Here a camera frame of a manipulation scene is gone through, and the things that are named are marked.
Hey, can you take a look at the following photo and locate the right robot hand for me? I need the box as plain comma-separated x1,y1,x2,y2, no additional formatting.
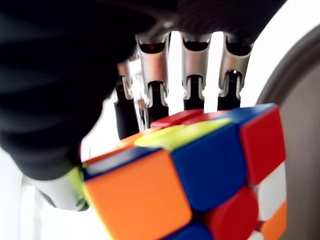
0,0,288,213

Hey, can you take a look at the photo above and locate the multicolour Rubik's cube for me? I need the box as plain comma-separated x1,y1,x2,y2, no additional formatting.
81,103,288,240

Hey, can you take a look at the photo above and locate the dark round plate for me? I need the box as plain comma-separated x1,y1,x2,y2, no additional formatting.
255,24,320,240

